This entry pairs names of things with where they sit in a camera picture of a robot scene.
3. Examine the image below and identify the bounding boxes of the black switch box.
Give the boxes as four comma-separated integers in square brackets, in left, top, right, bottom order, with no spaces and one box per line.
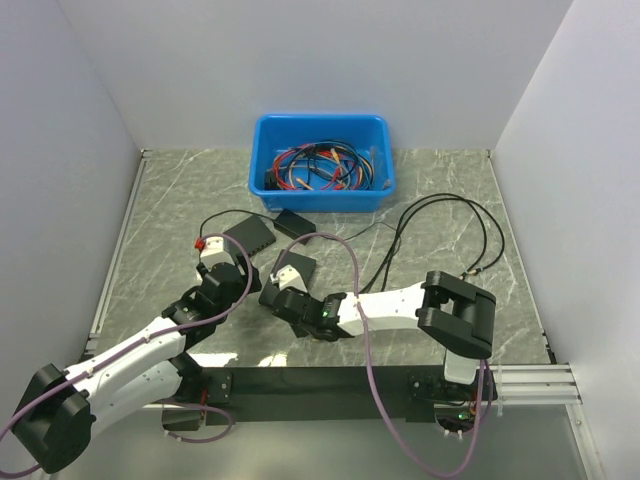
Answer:
[277,251,317,287]

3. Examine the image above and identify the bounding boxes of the black patch cable teal plug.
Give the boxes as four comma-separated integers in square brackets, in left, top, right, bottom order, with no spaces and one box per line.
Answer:
[359,193,507,293]

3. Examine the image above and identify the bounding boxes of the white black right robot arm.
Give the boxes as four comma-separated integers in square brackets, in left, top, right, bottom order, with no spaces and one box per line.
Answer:
[269,264,497,399]

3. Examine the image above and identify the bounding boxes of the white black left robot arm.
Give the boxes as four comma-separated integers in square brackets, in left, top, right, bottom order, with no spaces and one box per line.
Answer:
[7,262,261,474]

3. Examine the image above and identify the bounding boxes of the black power adapter brick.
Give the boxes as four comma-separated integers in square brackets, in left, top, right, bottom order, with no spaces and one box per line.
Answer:
[273,209,316,240]

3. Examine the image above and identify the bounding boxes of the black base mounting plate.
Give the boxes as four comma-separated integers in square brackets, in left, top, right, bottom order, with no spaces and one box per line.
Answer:
[170,365,478,423]

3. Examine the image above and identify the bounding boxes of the blue plastic bin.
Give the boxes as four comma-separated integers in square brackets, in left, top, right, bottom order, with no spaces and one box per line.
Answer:
[248,114,396,213]

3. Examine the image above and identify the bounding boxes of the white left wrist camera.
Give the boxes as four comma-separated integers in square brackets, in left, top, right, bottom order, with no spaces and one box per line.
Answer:
[195,236,237,270]

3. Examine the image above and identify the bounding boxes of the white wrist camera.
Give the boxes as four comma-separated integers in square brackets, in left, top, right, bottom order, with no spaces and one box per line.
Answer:
[270,265,307,292]
[195,236,237,270]

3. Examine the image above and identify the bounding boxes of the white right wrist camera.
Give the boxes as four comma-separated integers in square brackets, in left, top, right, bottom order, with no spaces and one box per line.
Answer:
[270,265,307,292]

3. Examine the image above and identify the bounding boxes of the thin black adapter cord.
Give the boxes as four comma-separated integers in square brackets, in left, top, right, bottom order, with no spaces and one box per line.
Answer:
[198,209,276,241]

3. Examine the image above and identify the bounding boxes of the black network switch with ports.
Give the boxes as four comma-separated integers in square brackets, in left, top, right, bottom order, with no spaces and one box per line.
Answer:
[224,214,276,257]

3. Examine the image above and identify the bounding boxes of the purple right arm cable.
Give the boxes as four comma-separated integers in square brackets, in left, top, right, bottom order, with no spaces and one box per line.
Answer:
[272,232,494,476]

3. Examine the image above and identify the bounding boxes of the tangled coloured cables in bin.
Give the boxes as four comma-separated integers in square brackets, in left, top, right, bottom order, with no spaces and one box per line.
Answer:
[263,139,391,194]

